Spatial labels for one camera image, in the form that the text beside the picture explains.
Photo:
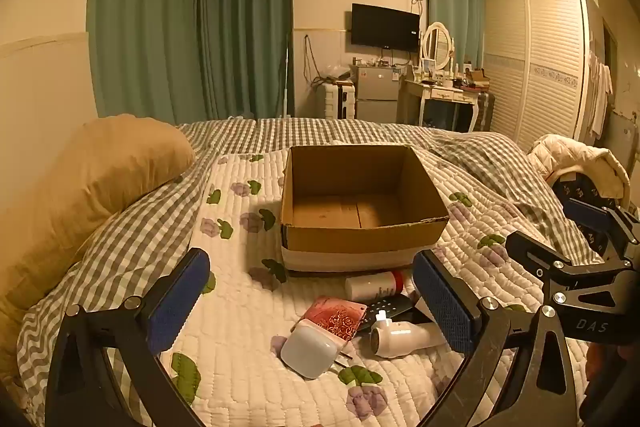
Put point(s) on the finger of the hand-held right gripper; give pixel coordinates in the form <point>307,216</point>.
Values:
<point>587,213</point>
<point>530,249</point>

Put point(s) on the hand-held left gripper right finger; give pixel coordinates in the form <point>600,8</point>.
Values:
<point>442,302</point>

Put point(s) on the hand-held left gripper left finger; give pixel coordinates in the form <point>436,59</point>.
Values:
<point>180,302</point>

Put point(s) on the black remote control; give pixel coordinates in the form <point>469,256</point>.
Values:
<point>387,307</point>

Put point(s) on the white bottle with red cap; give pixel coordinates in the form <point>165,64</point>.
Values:
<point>372,285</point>

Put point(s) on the cardboard box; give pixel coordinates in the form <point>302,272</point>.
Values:
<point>350,242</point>

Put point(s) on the red patterned pouch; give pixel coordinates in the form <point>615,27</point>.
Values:
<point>332,314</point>

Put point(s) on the white charger plug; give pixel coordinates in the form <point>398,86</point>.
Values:
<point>307,349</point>

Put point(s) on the white puffy jacket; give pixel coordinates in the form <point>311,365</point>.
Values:
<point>565,157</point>

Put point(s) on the white quilted floral mat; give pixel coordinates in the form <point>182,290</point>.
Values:
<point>240,357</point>

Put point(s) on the hanging white clothes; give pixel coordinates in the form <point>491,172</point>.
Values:
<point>599,92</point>

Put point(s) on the dark suitcase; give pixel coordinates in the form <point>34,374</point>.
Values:
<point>482,112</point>

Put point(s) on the tan pillow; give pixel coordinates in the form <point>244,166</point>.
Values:
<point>75,197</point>

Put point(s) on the white louvred wardrobe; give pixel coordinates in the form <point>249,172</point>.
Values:
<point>545,67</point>

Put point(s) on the small brown box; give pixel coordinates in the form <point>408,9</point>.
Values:
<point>477,76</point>

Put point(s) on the white dressing table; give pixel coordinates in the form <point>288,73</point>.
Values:
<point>442,93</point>

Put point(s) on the silver small fridge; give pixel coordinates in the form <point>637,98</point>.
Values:
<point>375,89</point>

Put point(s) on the white oval mirror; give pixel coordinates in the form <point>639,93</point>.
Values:
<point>436,44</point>

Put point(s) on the white suitcase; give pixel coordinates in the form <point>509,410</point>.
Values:
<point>332,102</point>

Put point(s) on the white pole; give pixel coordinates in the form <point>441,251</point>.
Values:
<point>286,82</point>

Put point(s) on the black wall television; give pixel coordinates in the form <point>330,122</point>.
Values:
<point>382,27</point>

